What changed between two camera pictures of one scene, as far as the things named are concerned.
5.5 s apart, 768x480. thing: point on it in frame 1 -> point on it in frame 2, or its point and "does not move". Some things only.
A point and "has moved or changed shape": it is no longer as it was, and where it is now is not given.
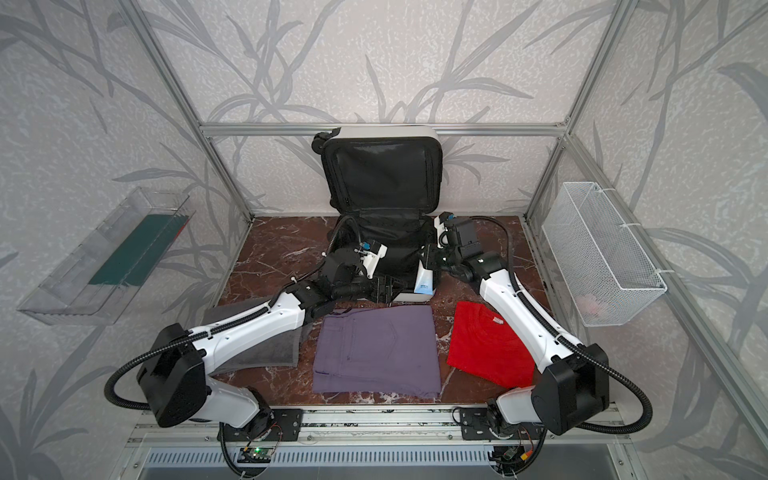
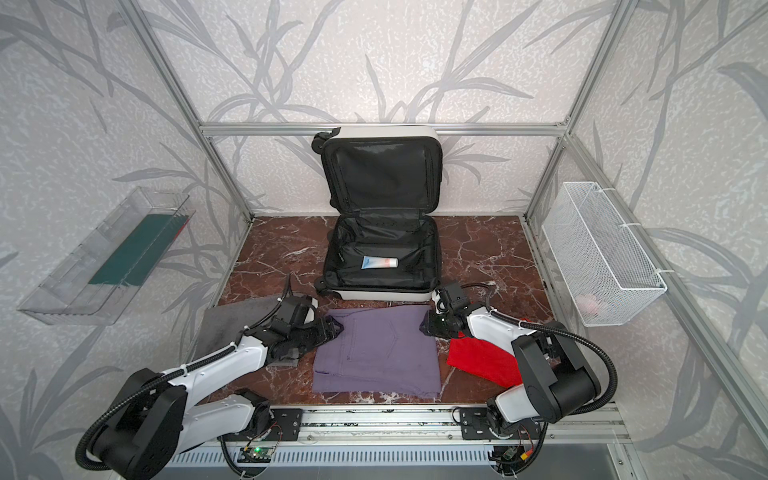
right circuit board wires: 515,459 does not move
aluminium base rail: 395,427 does not move
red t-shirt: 483,343 does not move
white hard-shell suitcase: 383,187 does not move
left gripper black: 377,287 -> 309,332
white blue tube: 424,280 has moved or changed shape
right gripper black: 437,257 -> 441,322
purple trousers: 386,350 does not move
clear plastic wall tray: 93,284 does not move
